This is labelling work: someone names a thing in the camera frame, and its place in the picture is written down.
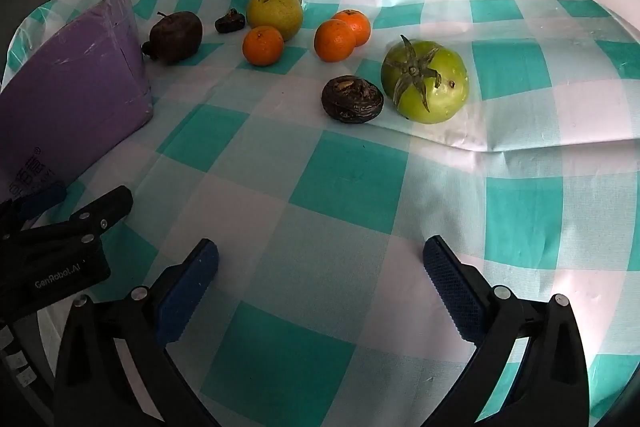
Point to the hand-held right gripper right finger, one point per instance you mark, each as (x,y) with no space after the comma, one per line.
(452,292)

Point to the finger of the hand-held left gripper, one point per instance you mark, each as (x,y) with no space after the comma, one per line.
(107,207)
(42,201)

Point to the dark brown round fruit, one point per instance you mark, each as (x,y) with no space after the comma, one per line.
(352,101)

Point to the dark red apple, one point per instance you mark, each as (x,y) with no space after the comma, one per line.
(175,39)

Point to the green tomato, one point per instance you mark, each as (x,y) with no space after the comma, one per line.
(435,92)

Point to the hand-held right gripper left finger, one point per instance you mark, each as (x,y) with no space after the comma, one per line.
(192,292)

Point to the small dark shrivelled fruit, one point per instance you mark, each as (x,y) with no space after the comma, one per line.
(230,23)

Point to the teal white checked tablecloth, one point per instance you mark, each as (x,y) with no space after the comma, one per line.
(350,187)

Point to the white purple-rimmed storage bin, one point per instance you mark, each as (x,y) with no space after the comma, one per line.
(70,82)

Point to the orange tangerine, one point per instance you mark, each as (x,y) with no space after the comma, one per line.
(334,41)
(262,47)
(360,27)

